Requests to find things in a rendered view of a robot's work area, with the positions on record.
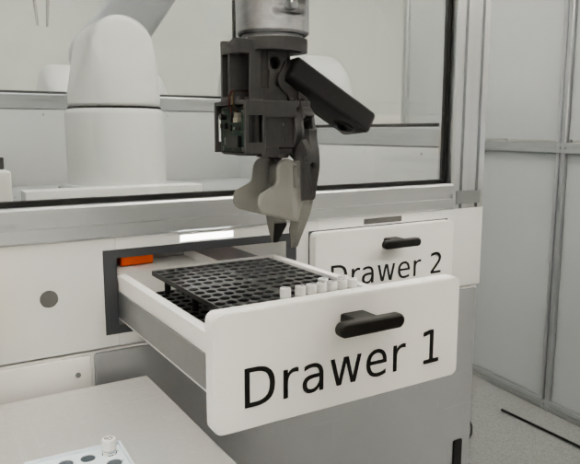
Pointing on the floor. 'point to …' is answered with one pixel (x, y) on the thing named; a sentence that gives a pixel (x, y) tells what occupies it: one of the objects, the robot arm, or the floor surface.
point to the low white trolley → (97, 426)
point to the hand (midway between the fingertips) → (290, 232)
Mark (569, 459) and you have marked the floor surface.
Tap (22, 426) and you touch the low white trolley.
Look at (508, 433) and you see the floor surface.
